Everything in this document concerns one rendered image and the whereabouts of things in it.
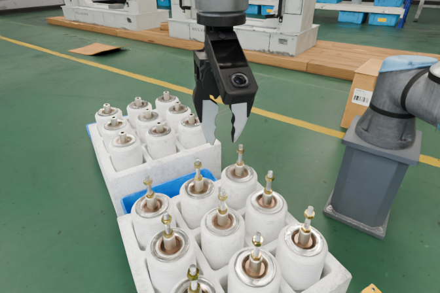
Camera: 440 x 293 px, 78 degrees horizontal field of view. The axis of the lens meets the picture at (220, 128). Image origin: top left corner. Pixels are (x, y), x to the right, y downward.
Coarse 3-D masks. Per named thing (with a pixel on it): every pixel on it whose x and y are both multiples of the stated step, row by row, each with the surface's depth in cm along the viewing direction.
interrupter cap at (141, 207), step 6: (144, 198) 64; (156, 198) 64; (162, 198) 64; (138, 204) 62; (144, 204) 62; (162, 204) 62; (168, 204) 62; (138, 210) 61; (144, 210) 61; (150, 210) 61; (156, 210) 61; (162, 210) 61; (144, 216) 59; (150, 216) 59; (156, 216) 59
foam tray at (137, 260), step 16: (176, 208) 71; (128, 224) 66; (176, 224) 69; (288, 224) 67; (128, 240) 63; (128, 256) 59; (144, 256) 59; (144, 272) 56; (208, 272) 56; (224, 272) 56; (336, 272) 56; (144, 288) 53; (224, 288) 58; (288, 288) 53; (320, 288) 53; (336, 288) 54
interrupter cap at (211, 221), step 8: (216, 208) 61; (208, 216) 59; (216, 216) 59; (232, 216) 59; (208, 224) 57; (216, 224) 58; (232, 224) 57; (216, 232) 56; (224, 232) 56; (232, 232) 55
